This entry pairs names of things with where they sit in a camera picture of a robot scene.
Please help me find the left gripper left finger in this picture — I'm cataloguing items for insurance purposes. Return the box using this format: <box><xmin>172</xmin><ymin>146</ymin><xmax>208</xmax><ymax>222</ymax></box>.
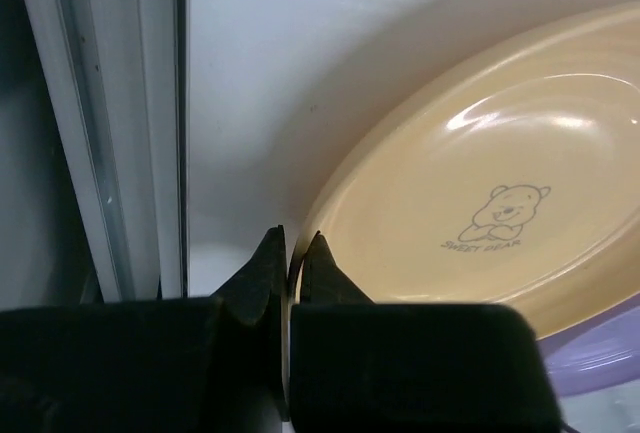
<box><xmin>1</xmin><ymin>227</ymin><xmax>286</xmax><ymax>432</ymax></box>

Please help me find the pale yellow plate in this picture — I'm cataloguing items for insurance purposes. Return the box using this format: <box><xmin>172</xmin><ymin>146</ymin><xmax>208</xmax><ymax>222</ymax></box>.
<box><xmin>279</xmin><ymin>0</ymin><xmax>640</xmax><ymax>424</ymax></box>

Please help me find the purple plate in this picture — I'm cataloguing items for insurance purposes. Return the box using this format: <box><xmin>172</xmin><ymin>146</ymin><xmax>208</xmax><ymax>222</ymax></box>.
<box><xmin>538</xmin><ymin>295</ymin><xmax>639</xmax><ymax>397</ymax></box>

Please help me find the aluminium table edge rail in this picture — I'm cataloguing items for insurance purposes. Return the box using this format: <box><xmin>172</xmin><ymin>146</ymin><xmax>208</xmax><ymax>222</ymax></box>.
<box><xmin>25</xmin><ymin>0</ymin><xmax>188</xmax><ymax>302</ymax></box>

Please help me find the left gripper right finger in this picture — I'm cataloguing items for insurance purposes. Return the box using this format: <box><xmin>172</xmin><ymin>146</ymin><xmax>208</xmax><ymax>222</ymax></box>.
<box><xmin>289</xmin><ymin>235</ymin><xmax>563</xmax><ymax>432</ymax></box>

